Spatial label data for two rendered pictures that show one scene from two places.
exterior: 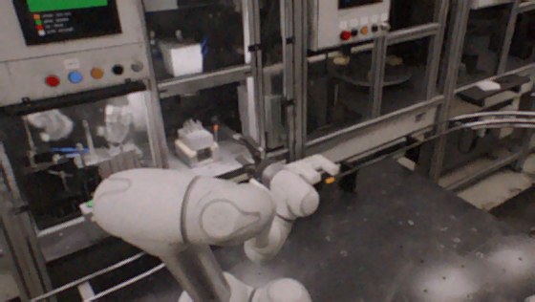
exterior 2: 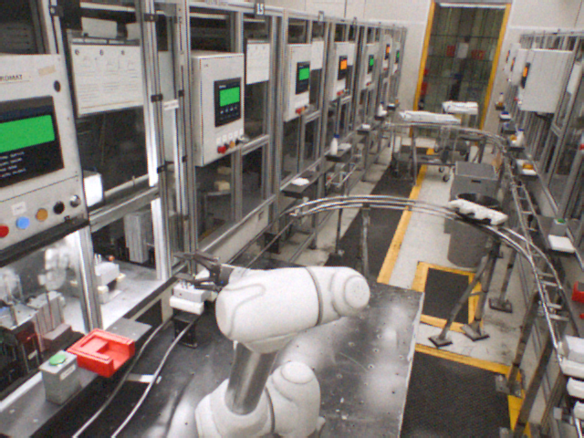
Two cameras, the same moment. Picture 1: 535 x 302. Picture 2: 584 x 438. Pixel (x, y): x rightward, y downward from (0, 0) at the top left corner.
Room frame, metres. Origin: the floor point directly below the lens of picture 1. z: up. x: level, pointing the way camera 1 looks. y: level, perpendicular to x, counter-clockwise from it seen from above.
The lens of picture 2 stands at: (0.06, 0.72, 1.93)
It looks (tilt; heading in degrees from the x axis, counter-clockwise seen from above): 24 degrees down; 327
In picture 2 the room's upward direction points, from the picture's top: 3 degrees clockwise
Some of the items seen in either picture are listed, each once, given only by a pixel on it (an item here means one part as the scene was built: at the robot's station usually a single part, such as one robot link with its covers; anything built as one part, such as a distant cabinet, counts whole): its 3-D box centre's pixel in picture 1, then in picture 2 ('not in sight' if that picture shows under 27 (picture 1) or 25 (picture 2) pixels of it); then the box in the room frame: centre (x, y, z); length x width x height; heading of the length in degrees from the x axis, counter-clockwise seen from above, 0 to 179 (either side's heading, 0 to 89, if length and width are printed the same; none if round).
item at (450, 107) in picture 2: not in sight; (455, 131); (5.06, -5.67, 0.48); 0.84 x 0.58 x 0.97; 136
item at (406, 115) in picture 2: not in sight; (424, 143); (4.58, -4.42, 0.48); 0.88 x 0.56 x 0.96; 56
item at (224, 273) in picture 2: (264, 168); (221, 276); (1.33, 0.18, 1.13); 0.09 x 0.07 x 0.08; 38
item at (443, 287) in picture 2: not in sight; (445, 294); (2.03, -2.09, 0.01); 1.00 x 0.55 x 0.01; 128
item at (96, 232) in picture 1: (98, 217); (58, 375); (1.26, 0.72, 0.97); 0.08 x 0.08 x 0.12; 38
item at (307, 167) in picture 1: (295, 181); (207, 290); (1.70, 0.10, 0.84); 0.36 x 0.14 x 0.10; 128
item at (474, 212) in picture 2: not in sight; (474, 214); (1.79, -1.87, 0.84); 0.37 x 0.14 x 0.10; 6
